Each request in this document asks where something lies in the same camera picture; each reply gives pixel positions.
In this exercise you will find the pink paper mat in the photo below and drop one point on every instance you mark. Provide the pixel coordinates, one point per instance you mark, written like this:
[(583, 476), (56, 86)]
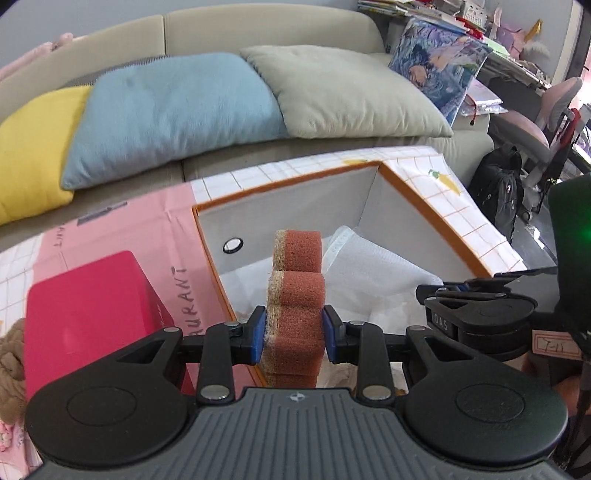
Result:
[(138, 230)]

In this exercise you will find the pink white knit cloth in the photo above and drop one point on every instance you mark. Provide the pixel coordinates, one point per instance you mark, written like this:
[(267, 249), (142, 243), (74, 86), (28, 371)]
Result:
[(9, 436)]

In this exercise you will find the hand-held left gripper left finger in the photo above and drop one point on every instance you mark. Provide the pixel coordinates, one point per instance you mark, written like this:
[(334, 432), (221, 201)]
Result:
[(257, 334)]

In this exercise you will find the blue cartoon print cushion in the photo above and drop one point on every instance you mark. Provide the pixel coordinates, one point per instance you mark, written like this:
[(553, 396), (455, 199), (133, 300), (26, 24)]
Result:
[(438, 60)]

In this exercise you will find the brown wavy sponge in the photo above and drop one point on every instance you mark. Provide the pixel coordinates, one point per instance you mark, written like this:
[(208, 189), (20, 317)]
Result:
[(300, 295)]

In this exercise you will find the beige sofa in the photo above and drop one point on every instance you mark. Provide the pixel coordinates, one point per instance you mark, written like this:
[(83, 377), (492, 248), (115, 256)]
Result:
[(277, 27)]

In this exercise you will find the pile of books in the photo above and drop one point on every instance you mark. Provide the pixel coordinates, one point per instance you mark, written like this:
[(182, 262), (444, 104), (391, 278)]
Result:
[(415, 9)]

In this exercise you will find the yellow pillow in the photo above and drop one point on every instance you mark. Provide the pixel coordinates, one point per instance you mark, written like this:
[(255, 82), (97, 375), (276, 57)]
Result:
[(32, 152)]

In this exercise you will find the red tin box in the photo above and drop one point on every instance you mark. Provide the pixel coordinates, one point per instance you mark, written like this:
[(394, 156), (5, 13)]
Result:
[(97, 314)]

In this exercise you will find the brown plush toy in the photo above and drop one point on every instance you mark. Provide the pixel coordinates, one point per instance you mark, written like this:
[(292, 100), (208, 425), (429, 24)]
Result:
[(11, 369)]

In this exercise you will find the black backpack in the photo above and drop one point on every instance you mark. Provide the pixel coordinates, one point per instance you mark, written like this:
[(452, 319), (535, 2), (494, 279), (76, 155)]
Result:
[(498, 189)]

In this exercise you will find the light blue pillow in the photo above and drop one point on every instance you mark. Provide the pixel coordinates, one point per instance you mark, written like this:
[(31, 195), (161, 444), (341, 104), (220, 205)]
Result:
[(175, 110)]

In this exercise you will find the pink office chair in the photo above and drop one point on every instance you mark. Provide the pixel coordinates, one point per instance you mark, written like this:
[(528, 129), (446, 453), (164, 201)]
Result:
[(535, 134)]

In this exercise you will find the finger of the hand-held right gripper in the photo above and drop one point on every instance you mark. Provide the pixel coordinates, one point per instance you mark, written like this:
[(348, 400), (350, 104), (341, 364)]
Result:
[(443, 291), (526, 273)]

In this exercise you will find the grey striped cloth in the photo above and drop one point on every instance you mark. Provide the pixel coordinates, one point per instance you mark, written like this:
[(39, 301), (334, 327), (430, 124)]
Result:
[(115, 69)]

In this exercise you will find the pink plush toy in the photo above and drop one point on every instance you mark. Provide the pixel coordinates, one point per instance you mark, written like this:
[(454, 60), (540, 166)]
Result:
[(27, 57)]

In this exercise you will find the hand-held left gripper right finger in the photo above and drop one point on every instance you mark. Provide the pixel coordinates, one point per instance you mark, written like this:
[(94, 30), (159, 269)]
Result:
[(331, 334)]

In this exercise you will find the grey beige pillow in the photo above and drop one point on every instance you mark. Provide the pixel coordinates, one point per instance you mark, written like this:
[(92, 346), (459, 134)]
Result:
[(351, 92)]

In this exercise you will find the orange cardboard box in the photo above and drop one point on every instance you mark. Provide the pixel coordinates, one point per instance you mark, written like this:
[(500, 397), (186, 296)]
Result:
[(300, 203)]

